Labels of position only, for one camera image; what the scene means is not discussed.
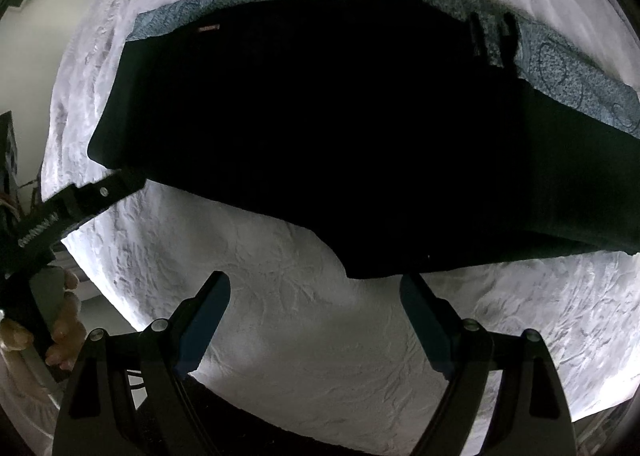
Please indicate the person's left hand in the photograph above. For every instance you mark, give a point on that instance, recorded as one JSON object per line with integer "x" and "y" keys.
{"x": 68, "y": 333}

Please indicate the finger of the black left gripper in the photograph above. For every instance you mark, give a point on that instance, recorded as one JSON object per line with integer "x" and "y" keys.
{"x": 31, "y": 241}

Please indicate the light grey plush blanket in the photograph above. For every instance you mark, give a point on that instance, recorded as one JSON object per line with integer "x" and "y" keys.
{"x": 303, "y": 345}

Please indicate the black pants with patterned lining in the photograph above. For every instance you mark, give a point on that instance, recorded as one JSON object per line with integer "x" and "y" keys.
{"x": 408, "y": 135}

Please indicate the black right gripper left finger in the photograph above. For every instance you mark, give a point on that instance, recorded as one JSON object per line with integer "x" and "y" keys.
{"x": 126, "y": 394}

